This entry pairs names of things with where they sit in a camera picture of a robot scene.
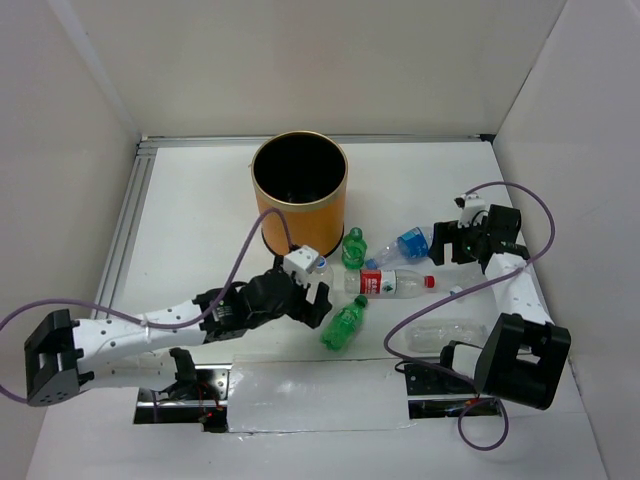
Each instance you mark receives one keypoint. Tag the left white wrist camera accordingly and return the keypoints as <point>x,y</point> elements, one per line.
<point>300,264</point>

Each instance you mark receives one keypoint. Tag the clear bottle white-blue cap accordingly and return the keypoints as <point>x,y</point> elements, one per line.
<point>463,281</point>

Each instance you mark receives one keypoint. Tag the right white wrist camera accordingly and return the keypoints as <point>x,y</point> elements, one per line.
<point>473,209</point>

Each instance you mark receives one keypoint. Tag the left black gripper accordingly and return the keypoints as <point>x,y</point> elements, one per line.
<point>307,311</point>

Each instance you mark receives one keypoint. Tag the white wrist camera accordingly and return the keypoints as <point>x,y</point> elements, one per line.
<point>300,264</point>
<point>473,209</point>

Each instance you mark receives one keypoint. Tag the blue label clear bottle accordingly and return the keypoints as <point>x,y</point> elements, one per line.
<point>411,247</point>

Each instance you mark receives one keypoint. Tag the orange cylindrical bin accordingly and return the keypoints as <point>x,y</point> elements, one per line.
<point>303,174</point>

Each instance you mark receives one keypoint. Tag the aluminium frame rail left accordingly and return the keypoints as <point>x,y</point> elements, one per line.
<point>124,237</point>

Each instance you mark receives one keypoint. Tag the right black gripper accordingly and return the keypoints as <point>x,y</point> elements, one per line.
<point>450,232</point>

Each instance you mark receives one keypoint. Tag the clear crushed label-less bottle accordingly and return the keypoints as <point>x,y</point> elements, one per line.
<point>430,336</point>

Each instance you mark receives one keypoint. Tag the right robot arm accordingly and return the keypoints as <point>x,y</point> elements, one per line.
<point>524,356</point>

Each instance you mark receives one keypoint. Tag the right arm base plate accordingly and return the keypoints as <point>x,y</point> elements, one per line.
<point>433,394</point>

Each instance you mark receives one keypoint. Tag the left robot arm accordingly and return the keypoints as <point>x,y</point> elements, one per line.
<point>65,357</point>

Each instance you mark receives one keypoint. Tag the green soda bottle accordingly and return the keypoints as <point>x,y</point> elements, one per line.
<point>344,325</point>

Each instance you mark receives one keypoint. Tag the clear bottle blue-white cap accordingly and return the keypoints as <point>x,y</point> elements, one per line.
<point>323,273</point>

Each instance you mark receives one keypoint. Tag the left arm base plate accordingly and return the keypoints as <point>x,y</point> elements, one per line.
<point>204,404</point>

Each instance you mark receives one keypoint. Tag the small green bottle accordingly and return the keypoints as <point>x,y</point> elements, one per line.
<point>354,249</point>

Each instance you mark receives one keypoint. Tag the red label clear bottle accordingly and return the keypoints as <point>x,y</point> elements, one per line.
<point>396,284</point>

